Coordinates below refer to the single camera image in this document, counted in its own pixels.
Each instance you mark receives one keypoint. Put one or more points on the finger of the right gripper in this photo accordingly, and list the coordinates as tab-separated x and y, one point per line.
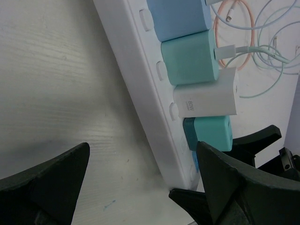
194	203

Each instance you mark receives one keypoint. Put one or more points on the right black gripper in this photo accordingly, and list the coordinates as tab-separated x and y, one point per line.
245	148

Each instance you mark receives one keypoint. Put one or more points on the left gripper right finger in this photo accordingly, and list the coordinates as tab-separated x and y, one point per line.
239	194

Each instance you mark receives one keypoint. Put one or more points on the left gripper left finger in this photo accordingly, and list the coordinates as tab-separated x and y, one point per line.
47	193

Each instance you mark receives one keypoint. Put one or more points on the teal charger plug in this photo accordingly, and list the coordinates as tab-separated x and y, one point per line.
215	131

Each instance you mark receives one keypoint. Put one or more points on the white power strip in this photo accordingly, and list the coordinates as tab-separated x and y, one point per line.
130	30

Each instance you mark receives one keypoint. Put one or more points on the green charger plug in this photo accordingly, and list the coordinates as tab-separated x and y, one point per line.
191	59

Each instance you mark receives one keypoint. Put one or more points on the blue charger plug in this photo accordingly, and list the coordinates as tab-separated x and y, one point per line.
177	18

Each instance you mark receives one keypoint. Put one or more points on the white 80W charger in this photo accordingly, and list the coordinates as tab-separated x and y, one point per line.
216	98

